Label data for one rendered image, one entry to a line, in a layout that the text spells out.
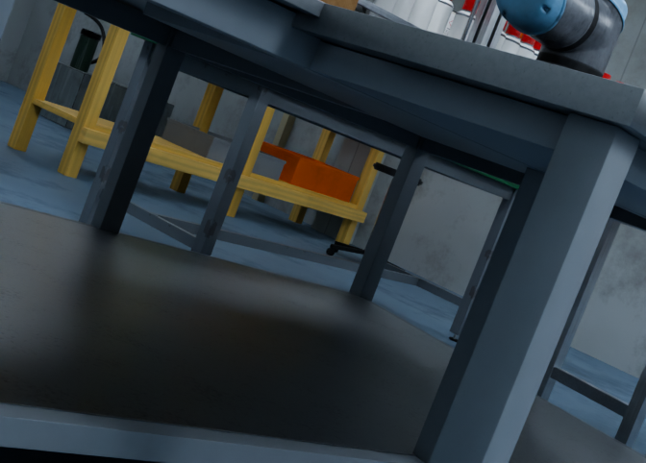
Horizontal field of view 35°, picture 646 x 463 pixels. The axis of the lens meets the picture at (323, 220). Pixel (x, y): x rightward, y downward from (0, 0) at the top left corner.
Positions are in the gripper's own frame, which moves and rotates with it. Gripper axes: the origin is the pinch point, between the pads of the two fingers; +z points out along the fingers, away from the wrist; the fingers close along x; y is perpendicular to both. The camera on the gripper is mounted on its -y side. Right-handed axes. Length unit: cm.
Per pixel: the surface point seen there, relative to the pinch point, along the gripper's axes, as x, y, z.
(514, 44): -42.0, -2.0, 12.8
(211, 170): -139, 343, 159
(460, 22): -26.5, -0.7, 5.3
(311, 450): 57, -60, 49
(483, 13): -21.0, -13.5, 0.8
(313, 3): 56, -65, -19
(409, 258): -296, 352, 268
